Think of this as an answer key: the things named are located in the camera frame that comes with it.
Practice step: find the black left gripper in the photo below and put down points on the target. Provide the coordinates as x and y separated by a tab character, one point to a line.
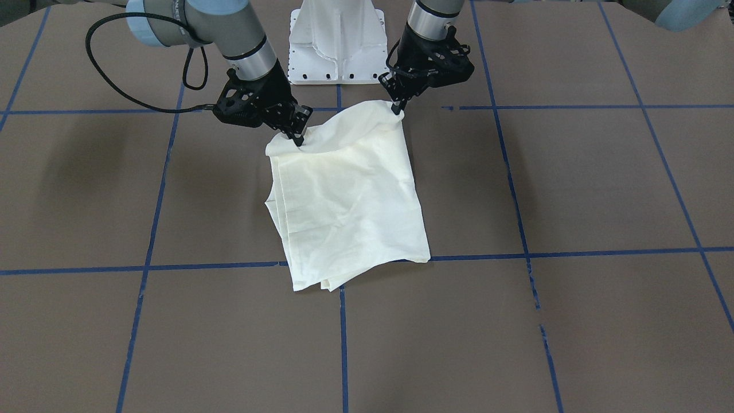
410	53

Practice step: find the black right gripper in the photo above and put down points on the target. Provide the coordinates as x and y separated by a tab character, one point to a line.
272	93

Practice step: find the cream long sleeve cat shirt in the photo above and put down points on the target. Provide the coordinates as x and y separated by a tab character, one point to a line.
345	201

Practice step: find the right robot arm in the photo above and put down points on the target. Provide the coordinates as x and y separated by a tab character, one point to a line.
232	26

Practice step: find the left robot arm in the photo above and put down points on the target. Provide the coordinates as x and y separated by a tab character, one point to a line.
430	19

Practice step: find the blue tape line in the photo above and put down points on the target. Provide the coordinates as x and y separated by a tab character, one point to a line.
147	266

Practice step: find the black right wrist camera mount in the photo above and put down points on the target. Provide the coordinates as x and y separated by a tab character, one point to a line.
236	105

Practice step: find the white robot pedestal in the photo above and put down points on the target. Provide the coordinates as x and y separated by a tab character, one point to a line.
337	42

